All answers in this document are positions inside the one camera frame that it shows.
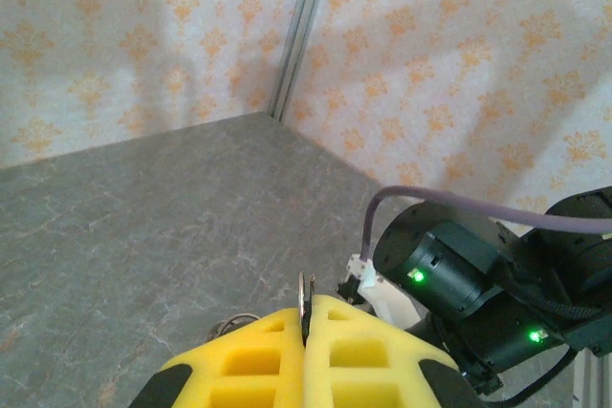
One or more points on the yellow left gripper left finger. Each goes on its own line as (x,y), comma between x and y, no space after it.
(248,370)

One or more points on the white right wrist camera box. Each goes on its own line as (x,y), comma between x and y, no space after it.
(382,300)

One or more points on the aluminium frame post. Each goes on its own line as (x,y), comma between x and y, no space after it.
(299,45)

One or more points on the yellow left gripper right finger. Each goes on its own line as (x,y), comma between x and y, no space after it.
(363,360)

